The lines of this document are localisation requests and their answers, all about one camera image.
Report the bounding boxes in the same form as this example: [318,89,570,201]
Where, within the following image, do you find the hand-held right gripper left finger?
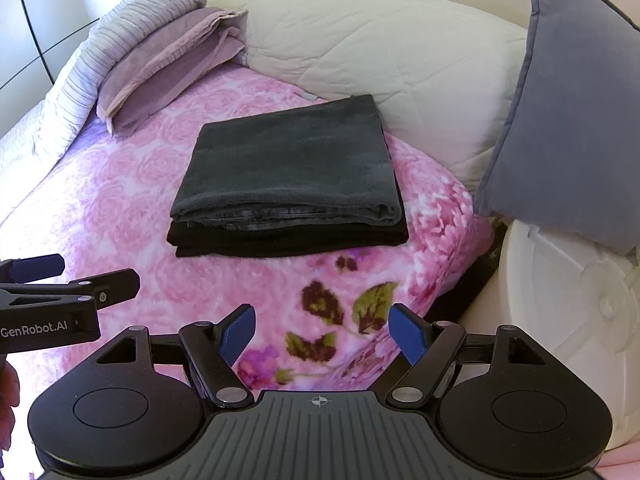
[82,304,258,409]

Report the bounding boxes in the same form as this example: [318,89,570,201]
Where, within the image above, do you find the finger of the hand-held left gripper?
[0,268,142,311]
[0,255,67,286]

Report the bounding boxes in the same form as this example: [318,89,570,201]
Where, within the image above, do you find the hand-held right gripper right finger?
[386,303,556,408]

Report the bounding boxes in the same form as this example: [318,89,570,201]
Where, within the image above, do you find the black pants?
[166,217,411,259]

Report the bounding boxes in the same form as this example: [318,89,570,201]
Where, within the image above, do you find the dark grey jeans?
[170,94,405,228]

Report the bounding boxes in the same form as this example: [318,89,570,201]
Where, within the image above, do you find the person's left hand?
[0,365,22,453]

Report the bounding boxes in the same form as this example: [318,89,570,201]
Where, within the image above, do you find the pink rose blanket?
[0,67,496,396]

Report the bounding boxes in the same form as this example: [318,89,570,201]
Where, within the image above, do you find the white round plastic container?
[457,220,640,451]

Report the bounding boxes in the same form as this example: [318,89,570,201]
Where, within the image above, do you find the purple folded blanket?
[96,7,249,136]

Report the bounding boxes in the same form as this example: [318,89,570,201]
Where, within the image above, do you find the white wardrobe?
[0,0,146,136]

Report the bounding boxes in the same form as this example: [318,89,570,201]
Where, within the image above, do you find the grey cushion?
[472,0,640,266]

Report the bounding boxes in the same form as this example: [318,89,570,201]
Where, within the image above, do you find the cream quilted pillow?
[180,0,531,198]

